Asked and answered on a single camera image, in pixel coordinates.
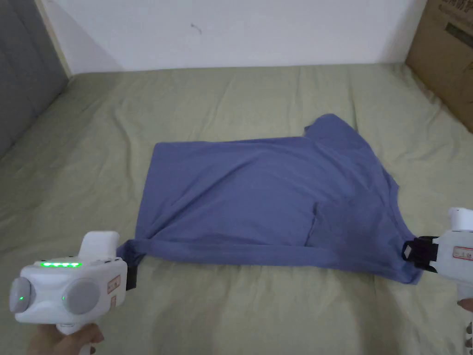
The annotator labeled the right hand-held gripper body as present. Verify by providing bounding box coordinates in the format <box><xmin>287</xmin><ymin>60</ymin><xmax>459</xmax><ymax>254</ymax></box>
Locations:
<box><xmin>401</xmin><ymin>207</ymin><xmax>473</xmax><ymax>307</ymax></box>

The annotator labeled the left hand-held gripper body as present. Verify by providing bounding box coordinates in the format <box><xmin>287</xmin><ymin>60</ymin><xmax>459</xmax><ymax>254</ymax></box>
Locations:
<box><xmin>9</xmin><ymin>231</ymin><xmax>138</xmax><ymax>336</ymax></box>

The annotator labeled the blue shirt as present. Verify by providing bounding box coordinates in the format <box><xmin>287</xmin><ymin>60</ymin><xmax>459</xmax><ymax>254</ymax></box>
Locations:
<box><xmin>115</xmin><ymin>114</ymin><xmax>423</xmax><ymax>285</ymax></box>

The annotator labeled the person's right hand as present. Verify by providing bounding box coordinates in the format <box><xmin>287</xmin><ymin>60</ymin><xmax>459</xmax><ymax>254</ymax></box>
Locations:
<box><xmin>456</xmin><ymin>285</ymin><xmax>473</xmax><ymax>312</ymax></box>

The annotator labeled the person's left hand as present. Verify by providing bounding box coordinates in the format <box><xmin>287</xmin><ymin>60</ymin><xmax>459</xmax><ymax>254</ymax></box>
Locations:
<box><xmin>27</xmin><ymin>323</ymin><xmax>105</xmax><ymax>355</ymax></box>

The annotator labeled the bed with pale green sheet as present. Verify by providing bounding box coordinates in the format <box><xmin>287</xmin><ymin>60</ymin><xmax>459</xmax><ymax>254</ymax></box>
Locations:
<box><xmin>0</xmin><ymin>62</ymin><xmax>473</xmax><ymax>355</ymax></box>

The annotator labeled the brown cardboard carton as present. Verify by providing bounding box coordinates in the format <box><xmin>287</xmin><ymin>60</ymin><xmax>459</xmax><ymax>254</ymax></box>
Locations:
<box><xmin>406</xmin><ymin>0</ymin><xmax>473</xmax><ymax>134</ymax></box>

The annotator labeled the grey padded headboard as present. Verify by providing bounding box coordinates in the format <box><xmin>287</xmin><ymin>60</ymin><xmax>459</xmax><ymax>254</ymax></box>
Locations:
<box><xmin>0</xmin><ymin>0</ymin><xmax>70</xmax><ymax>158</ymax></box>

